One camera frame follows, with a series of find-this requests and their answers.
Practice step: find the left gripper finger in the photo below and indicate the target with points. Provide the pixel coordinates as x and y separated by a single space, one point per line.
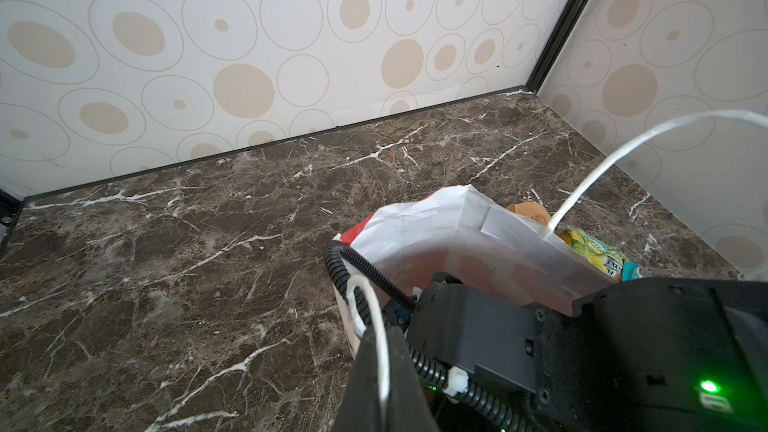
373 403

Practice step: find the red white paper gift bag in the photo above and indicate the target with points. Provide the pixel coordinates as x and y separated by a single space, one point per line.
463 232

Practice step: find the brown snack packet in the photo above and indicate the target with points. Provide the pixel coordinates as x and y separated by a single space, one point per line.
531 210

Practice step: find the green snack packet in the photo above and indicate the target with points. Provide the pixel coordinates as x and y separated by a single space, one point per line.
608 259

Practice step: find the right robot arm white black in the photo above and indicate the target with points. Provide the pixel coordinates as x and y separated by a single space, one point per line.
656 354

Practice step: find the left black corner post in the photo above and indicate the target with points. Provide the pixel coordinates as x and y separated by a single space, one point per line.
10 211

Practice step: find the black corner post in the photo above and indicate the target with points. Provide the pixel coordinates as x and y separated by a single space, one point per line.
572 12
10 211

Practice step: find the right black corner post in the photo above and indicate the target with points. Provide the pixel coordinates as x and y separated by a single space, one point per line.
572 12

